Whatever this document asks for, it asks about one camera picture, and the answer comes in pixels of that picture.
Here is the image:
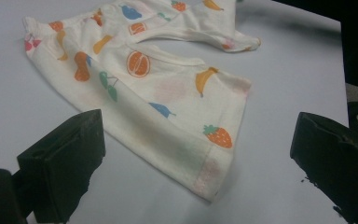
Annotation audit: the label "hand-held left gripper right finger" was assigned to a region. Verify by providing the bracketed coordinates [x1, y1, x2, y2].
[289, 111, 358, 224]

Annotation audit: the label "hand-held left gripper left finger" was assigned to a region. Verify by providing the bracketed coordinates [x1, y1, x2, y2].
[16, 108, 107, 224]

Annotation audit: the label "white fruit-print baby pants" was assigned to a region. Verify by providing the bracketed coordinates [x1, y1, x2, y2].
[22, 0, 262, 203]

